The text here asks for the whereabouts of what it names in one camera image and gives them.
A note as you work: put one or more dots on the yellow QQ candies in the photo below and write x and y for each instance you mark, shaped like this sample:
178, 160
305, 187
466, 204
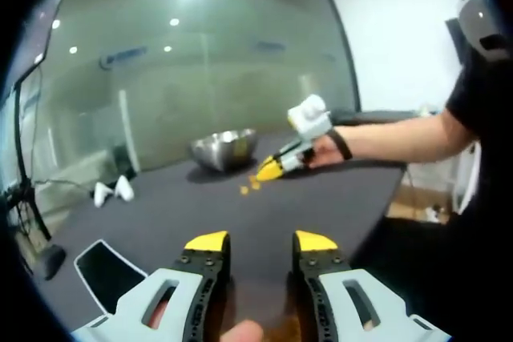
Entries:
252, 186

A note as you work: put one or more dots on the person's right hand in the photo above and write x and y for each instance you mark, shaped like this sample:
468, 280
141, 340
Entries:
326, 151

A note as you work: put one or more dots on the dark grey table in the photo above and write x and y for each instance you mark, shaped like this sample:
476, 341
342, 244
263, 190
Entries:
240, 218

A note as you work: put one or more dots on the black tablet with white edge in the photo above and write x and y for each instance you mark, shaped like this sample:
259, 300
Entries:
104, 274

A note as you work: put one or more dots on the white handheld controller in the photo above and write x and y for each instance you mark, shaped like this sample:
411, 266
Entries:
125, 189
102, 194

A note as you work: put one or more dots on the stainless steel bowl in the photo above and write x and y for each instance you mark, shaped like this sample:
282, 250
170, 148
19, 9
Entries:
224, 150

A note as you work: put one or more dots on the grey worn chest device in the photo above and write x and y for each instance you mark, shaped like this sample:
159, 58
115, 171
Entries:
479, 17

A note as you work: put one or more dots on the person's left hand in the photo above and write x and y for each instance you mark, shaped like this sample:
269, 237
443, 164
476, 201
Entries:
244, 333

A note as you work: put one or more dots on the black camera stand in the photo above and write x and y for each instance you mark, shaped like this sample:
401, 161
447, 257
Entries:
34, 182

